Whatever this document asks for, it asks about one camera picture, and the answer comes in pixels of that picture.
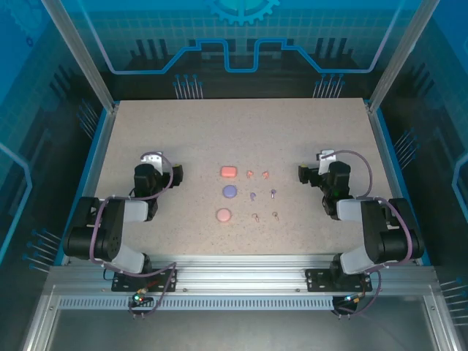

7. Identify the blue table edge strip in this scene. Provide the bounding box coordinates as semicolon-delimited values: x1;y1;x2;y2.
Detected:
374;107;427;266
54;107;116;266

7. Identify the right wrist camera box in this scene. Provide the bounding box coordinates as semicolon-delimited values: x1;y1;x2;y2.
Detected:
316;148;336;173

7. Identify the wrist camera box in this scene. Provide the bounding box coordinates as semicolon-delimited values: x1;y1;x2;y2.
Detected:
140;151;165;173
316;148;336;173

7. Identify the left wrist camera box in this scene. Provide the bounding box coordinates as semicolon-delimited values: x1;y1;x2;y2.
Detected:
140;151;165;173

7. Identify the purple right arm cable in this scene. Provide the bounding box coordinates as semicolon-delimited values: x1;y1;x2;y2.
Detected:
328;149;416;317

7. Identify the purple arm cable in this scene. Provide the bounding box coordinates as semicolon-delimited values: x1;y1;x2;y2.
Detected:
89;151;179;319
328;149;416;317

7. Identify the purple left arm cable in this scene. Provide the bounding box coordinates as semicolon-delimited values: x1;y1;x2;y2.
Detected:
89;151;179;319

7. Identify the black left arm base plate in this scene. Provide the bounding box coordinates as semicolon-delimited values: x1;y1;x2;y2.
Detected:
111;268;179;293

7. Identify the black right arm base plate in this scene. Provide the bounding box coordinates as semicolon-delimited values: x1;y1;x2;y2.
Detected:
305;268;373;293

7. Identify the aluminium mounting rail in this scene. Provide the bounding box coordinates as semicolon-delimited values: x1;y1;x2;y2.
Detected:
47;254;438;293

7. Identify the slotted grey cable duct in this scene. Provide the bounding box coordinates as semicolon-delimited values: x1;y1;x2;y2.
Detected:
57;296;336;311

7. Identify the aluminium corner post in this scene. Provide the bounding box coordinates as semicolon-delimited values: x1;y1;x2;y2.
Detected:
39;0;120;113
367;0;445;113

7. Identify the aluminium tray frame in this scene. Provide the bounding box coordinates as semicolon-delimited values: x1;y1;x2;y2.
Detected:
20;284;468;351

